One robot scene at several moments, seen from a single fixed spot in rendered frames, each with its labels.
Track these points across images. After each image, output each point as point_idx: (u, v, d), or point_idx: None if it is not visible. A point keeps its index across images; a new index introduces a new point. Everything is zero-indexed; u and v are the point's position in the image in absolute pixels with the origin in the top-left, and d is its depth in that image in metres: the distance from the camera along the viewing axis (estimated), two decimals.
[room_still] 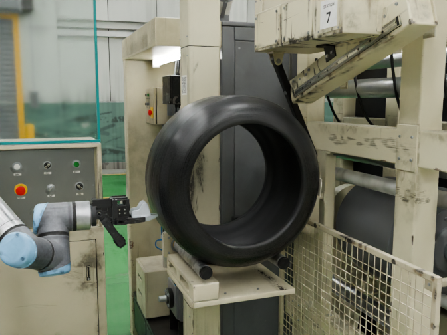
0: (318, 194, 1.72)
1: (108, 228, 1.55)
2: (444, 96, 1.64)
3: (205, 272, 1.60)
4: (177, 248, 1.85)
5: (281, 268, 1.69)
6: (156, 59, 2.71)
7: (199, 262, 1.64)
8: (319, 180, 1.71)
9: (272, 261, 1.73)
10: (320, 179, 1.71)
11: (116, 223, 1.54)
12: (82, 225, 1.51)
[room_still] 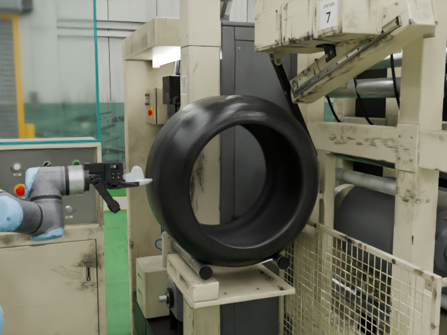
0: (254, 265, 1.67)
1: (102, 193, 1.53)
2: (444, 96, 1.64)
3: (206, 274, 1.60)
4: None
5: (285, 258, 1.69)
6: (156, 59, 2.71)
7: None
8: (267, 260, 1.68)
9: (282, 254, 1.74)
10: (269, 259, 1.68)
11: (109, 187, 1.52)
12: (75, 189, 1.48)
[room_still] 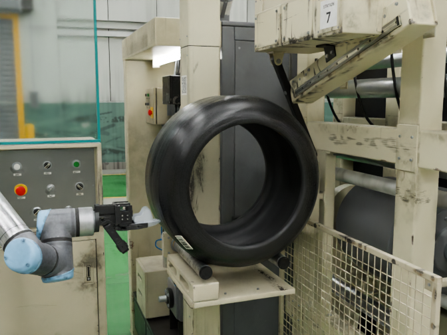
0: (175, 236, 1.56)
1: (111, 234, 1.56)
2: (444, 96, 1.64)
3: (205, 274, 1.60)
4: None
5: (279, 264, 1.69)
6: (156, 59, 2.71)
7: (195, 271, 1.64)
8: (186, 247, 1.58)
9: (273, 257, 1.73)
10: (187, 248, 1.57)
11: (118, 228, 1.55)
12: (85, 231, 1.51)
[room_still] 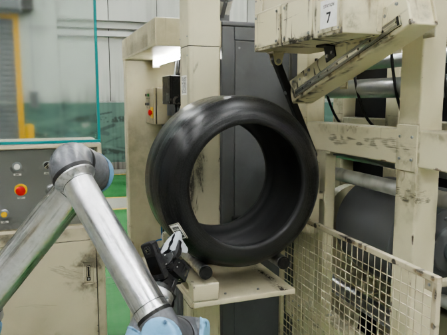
0: (169, 226, 1.55)
1: (151, 270, 1.43)
2: (444, 96, 1.64)
3: (205, 274, 1.60)
4: None
5: (286, 267, 1.70)
6: (156, 59, 2.71)
7: (196, 272, 1.64)
8: None
9: None
10: None
11: None
12: None
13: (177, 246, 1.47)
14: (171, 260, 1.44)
